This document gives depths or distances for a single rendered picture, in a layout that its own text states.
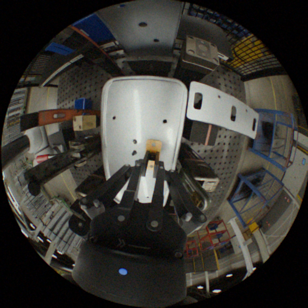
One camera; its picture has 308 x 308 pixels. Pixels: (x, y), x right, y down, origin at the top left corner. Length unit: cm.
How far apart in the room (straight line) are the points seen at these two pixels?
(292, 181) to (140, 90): 805
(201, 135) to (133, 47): 29
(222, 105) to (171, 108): 14
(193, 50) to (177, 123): 18
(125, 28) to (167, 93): 18
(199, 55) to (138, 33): 12
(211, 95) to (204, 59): 9
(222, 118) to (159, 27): 25
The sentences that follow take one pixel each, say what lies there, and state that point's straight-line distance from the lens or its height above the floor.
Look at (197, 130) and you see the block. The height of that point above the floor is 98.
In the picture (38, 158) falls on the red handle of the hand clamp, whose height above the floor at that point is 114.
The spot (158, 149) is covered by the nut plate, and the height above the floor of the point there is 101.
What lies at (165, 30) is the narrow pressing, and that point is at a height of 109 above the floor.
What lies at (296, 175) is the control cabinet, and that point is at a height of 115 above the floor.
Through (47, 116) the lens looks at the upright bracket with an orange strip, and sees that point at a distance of 22.
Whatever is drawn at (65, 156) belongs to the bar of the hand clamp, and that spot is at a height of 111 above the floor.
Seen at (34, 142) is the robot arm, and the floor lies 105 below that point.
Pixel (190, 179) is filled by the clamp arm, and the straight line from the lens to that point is 24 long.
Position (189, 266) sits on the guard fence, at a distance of 801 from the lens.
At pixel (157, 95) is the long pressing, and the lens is 23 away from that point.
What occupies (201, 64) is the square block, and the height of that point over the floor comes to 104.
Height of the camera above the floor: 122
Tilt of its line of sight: 69 degrees down
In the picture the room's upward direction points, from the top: 173 degrees counter-clockwise
